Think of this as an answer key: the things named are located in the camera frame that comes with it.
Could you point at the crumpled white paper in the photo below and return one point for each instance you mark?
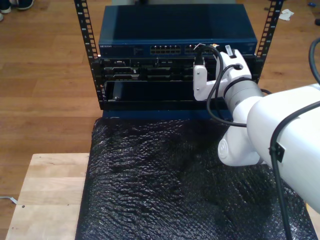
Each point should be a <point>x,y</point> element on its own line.
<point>286,15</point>

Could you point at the black rack server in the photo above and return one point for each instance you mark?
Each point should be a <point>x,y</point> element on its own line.
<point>162,72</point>

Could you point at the small blue object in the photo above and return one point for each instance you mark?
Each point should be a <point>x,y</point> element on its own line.
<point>311,4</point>

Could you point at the blue base board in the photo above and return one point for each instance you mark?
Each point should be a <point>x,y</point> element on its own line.
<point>150,114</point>

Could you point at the black bubble wrap mat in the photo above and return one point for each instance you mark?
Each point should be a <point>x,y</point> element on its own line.
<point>150,187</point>

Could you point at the person's foot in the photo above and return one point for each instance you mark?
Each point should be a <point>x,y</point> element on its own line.
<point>5,10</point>
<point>25,4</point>

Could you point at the blue network switch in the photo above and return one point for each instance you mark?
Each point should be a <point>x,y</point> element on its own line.
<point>162,25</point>

